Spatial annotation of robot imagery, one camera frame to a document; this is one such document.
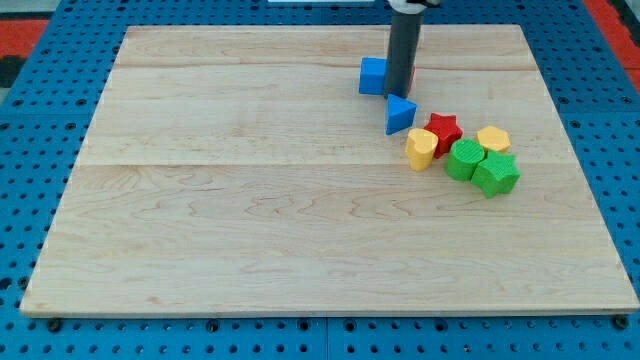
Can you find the light wooden board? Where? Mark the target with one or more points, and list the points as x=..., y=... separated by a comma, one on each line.
x=236, y=171

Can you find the yellow heart block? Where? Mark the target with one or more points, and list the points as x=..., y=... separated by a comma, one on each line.
x=420, y=148

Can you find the red block behind rod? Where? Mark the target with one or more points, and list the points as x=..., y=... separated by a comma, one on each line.
x=412, y=80

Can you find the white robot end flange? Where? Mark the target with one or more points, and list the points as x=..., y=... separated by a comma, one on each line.
x=413, y=6

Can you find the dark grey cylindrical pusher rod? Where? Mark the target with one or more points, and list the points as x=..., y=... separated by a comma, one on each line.
x=404, y=37

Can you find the green star block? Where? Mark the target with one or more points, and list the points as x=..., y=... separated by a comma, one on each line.
x=496, y=174

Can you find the blue triangle block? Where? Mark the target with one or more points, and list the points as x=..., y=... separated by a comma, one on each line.
x=400, y=113

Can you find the green cylinder block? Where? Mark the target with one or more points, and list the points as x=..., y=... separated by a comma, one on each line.
x=464, y=156

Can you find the yellow hexagon block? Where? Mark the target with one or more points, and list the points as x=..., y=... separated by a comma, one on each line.
x=493, y=138

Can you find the red star block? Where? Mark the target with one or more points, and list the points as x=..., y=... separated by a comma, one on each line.
x=446, y=129

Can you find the blue cube block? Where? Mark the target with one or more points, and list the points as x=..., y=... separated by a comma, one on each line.
x=372, y=76

